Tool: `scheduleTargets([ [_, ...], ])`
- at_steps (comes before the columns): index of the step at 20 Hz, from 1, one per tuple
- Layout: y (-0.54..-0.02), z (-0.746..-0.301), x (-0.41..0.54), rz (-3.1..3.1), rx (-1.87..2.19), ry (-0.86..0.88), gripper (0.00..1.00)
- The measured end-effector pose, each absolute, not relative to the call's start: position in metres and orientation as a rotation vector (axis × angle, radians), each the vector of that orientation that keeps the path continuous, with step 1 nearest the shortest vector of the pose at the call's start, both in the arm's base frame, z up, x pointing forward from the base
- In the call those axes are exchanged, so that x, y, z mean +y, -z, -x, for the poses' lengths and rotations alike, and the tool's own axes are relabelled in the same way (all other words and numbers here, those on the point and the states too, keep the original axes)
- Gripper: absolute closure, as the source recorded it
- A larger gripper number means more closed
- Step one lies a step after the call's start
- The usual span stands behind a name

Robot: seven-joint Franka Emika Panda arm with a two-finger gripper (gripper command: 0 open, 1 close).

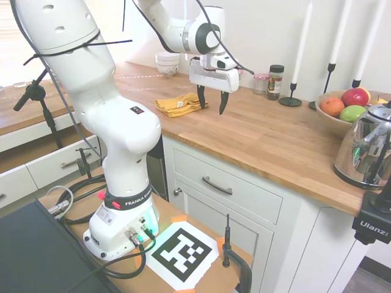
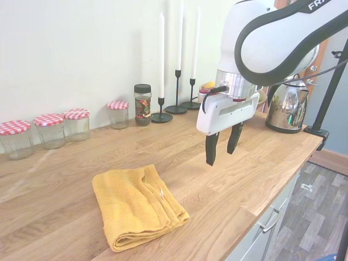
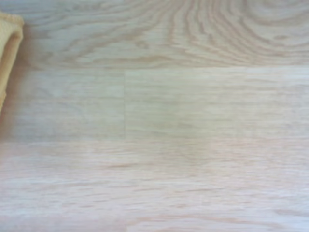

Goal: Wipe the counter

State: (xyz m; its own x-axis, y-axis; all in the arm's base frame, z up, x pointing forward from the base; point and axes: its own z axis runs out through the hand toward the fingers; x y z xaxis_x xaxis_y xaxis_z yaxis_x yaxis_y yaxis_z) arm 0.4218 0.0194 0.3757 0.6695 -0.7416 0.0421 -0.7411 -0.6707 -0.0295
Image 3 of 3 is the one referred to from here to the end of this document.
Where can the yellow cloth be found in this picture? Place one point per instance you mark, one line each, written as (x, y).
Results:
(7, 48)

